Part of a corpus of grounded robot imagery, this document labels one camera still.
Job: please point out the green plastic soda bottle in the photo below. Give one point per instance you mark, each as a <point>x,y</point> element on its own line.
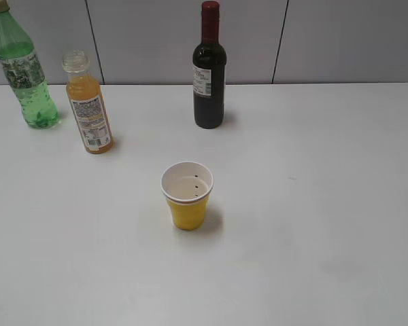
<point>23,72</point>

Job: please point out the orange juice bottle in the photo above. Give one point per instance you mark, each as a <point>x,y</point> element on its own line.
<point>86,100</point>

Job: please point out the dark red wine bottle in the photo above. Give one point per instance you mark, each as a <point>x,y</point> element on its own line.
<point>209,63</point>

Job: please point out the yellow paper cup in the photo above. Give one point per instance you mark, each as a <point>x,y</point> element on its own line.
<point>186,187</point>

